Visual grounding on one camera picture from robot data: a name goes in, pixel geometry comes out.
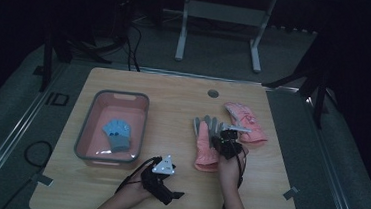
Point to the person's right hand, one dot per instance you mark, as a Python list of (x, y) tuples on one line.
[(232, 168)]

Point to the pink winter glove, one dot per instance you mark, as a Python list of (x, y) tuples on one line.
[(247, 124), (205, 149)]

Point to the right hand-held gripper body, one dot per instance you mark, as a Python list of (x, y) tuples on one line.
[(228, 148)]

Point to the black tripod stand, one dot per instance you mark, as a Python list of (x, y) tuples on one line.
[(78, 42), (315, 81)]

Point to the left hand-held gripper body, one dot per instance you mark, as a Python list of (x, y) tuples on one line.
[(157, 179)]

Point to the person's left hand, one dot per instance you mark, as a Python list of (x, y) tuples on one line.
[(135, 189)]

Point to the pink plastic basin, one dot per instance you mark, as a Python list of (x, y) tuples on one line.
[(103, 144)]

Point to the white desk frame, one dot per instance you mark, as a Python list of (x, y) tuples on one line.
[(226, 12)]

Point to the grey table grommet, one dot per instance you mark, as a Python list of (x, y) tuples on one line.
[(213, 93)]

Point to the metal floor rail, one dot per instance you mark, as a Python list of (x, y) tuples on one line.
[(14, 131), (330, 156)]

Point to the blue fleece glove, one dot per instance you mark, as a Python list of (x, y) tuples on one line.
[(117, 134)]

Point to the grey tape strip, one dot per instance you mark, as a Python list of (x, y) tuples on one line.
[(291, 193), (43, 179)]

